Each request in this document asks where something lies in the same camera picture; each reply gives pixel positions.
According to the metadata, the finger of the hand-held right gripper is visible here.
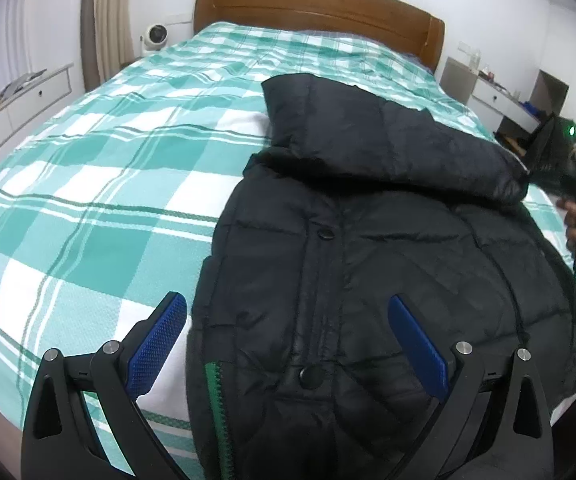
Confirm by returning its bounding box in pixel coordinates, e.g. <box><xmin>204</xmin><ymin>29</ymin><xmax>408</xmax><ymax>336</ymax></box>
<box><xmin>524</xmin><ymin>114</ymin><xmax>566</xmax><ymax>192</ymax></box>

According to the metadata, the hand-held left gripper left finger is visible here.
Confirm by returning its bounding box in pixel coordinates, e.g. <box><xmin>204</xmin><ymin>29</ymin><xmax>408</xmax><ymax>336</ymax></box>
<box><xmin>20</xmin><ymin>291</ymin><xmax>189</xmax><ymax>480</ymax></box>

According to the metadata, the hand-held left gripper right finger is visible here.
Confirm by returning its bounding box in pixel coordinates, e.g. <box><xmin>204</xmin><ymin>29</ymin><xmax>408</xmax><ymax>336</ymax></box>
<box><xmin>388</xmin><ymin>294</ymin><xmax>553</xmax><ymax>480</ymax></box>

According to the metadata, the black puffer jacket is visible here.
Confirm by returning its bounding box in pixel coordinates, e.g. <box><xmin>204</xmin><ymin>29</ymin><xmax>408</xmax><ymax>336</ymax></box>
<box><xmin>186</xmin><ymin>74</ymin><xmax>576</xmax><ymax>480</ymax></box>

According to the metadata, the wooden chair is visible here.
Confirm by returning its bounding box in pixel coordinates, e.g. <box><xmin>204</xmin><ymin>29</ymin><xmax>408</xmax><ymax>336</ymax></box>
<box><xmin>495</xmin><ymin>132</ymin><xmax>531</xmax><ymax>157</ymax></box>

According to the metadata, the white desk with drawer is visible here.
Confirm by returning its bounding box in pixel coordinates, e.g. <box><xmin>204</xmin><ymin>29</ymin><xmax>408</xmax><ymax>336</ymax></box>
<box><xmin>440</xmin><ymin>56</ymin><xmax>543</xmax><ymax>137</ymax></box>

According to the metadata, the bed with green plaid cover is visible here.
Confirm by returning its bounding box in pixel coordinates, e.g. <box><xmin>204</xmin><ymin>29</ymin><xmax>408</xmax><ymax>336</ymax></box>
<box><xmin>0</xmin><ymin>21</ymin><xmax>576</xmax><ymax>442</ymax></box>

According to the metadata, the wooden headboard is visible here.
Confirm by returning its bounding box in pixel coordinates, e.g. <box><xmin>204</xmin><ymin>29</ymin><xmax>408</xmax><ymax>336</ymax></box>
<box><xmin>193</xmin><ymin>0</ymin><xmax>446</xmax><ymax>71</ymax></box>

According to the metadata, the white low drawer cabinet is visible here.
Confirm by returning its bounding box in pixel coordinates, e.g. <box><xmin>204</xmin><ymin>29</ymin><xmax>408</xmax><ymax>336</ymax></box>
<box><xmin>0</xmin><ymin>63</ymin><xmax>75</xmax><ymax>184</ymax></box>

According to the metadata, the grey folded cloth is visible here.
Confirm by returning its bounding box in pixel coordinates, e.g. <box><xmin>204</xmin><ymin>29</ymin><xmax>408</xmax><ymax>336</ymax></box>
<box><xmin>0</xmin><ymin>71</ymin><xmax>47</xmax><ymax>99</ymax></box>

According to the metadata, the small white fan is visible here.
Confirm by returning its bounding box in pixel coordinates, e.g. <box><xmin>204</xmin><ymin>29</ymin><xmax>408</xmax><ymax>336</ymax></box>
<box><xmin>140</xmin><ymin>25</ymin><xmax>168</xmax><ymax>55</ymax></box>

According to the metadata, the beige curtain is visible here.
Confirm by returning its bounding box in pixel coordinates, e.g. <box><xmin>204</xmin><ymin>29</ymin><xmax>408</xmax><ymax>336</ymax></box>
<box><xmin>82</xmin><ymin>0</ymin><xmax>137</xmax><ymax>94</ymax></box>

